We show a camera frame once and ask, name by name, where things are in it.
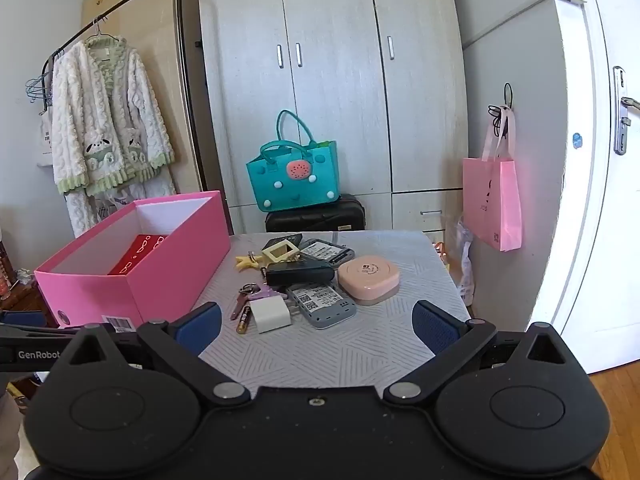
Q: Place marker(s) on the beige hair claw clip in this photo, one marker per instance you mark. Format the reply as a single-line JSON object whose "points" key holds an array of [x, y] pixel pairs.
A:
{"points": [[280, 252]]}

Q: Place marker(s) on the black suitcase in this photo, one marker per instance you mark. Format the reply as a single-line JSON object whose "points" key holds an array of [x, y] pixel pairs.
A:
{"points": [[320, 217]]}

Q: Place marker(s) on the white green fleece robe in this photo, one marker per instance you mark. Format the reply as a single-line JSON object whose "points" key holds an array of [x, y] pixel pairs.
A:
{"points": [[110, 110]]}

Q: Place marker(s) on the teal felt handbag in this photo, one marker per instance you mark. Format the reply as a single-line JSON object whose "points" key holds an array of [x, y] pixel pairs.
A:
{"points": [[295, 185]]}

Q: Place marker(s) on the pink rounded case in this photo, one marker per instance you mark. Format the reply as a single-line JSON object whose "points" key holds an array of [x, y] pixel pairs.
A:
{"points": [[369, 280]]}

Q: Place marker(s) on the white tote bag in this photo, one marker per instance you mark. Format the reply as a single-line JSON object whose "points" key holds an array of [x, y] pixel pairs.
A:
{"points": [[45, 140]]}

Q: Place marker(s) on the white bag with purple print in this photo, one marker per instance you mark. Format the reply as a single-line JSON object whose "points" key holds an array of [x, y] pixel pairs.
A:
{"points": [[115, 205]]}

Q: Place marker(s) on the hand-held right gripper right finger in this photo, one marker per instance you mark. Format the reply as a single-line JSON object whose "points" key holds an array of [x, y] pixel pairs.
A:
{"points": [[435, 327]]}

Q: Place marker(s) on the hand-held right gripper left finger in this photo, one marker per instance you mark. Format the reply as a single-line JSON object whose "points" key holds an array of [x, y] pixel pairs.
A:
{"points": [[200, 327]]}

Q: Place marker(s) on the grey portable router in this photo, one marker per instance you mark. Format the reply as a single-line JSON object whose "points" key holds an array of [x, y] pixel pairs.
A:
{"points": [[322, 305], [327, 252]]}

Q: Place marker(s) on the pink paper bag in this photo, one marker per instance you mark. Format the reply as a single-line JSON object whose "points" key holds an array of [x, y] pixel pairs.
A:
{"points": [[490, 200]]}

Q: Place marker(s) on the white charger plug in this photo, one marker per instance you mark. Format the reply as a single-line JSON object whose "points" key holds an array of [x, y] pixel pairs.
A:
{"points": [[270, 315]]}

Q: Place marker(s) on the blue round sticker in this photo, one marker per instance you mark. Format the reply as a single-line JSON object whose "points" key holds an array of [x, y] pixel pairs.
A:
{"points": [[577, 140]]}

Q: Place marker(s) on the metal key bunch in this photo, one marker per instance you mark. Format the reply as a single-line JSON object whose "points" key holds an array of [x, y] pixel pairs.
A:
{"points": [[239, 305]]}

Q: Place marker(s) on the black battery pack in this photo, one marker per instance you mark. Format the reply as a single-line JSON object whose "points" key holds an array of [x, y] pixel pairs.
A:
{"points": [[287, 238]]}

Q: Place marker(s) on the black rectangular box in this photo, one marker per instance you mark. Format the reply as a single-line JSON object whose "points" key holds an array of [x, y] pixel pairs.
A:
{"points": [[300, 273]]}

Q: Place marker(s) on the white door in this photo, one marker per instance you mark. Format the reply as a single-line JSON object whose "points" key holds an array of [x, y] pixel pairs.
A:
{"points": [[575, 235]]}

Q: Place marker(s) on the pink cardboard box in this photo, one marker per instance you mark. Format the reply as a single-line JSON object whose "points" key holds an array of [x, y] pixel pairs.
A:
{"points": [[175, 260]]}

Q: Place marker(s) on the grey patterned tablecloth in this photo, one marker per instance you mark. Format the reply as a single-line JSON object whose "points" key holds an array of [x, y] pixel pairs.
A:
{"points": [[350, 350]]}

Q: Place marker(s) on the light wood wardrobe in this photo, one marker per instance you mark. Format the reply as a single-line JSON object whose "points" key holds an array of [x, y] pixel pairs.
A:
{"points": [[340, 110]]}

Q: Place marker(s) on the black gold battery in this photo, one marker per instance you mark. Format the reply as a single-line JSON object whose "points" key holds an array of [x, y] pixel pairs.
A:
{"points": [[245, 319]]}

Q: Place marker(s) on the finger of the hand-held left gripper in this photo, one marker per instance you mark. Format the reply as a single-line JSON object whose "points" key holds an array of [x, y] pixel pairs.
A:
{"points": [[20, 318]]}

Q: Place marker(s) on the red box with white print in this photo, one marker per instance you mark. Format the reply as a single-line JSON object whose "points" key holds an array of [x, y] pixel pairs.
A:
{"points": [[135, 257]]}

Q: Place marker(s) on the white plastic bag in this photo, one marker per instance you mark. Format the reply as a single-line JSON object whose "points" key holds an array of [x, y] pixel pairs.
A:
{"points": [[462, 260]]}

